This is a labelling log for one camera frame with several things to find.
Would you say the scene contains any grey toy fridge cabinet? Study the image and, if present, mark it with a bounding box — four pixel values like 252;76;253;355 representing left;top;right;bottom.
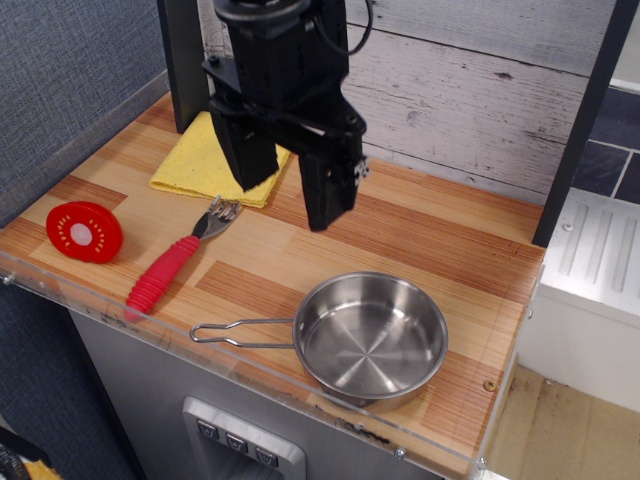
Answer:
71;313;435;479

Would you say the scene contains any black cable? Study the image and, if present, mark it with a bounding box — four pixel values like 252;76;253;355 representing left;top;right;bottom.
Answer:
312;0;376;56

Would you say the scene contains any yellow object bottom left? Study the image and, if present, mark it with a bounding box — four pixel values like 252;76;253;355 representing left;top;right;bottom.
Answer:
24;461;62;480

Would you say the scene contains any yellow cloth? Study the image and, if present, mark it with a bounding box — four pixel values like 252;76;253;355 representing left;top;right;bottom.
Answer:
149;111;279;208

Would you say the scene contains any red toy tomato slice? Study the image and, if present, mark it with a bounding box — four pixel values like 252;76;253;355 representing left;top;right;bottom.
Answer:
46;201;124;263

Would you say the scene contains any white toy sink unit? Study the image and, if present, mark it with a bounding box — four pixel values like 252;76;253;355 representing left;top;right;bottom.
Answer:
516;189;639;411

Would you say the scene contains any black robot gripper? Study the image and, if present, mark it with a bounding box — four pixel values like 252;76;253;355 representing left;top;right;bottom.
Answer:
203;1;369;232

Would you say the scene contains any stainless steel pot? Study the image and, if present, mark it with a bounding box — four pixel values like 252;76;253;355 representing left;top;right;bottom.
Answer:
189;271;450;415

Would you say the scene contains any right black vertical post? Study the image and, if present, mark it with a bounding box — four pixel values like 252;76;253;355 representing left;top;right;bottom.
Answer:
532;0;639;248

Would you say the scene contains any clear acrylic front guard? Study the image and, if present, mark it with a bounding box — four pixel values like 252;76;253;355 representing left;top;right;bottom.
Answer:
1;254;488;479

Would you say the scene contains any silver dispenser button panel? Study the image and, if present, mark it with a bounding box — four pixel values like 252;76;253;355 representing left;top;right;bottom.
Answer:
182;396;307;479

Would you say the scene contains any red handled metal fork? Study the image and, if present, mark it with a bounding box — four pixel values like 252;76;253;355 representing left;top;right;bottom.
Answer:
125;195;242;321

